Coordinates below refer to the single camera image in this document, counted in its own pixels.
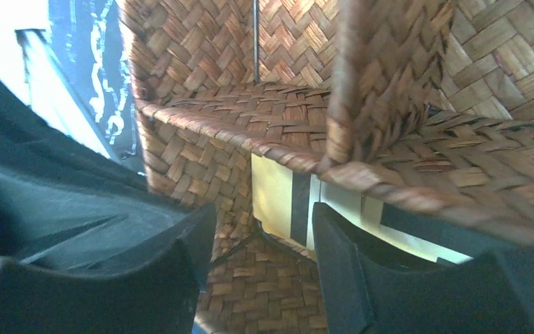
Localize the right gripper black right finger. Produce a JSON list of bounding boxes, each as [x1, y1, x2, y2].
[[313, 202, 534, 333]]

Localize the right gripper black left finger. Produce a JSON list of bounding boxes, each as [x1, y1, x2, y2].
[[0, 205, 217, 333]]

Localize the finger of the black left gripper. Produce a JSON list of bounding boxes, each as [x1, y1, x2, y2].
[[0, 81, 189, 271]]

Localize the yellow VIP card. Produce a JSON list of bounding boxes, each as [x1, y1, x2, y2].
[[319, 182, 471, 264]]

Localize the brown woven basket card holder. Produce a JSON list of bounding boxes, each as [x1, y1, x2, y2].
[[119, 0, 534, 334]]

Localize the black striped yellow card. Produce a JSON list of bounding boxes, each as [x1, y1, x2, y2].
[[251, 154, 321, 251]]

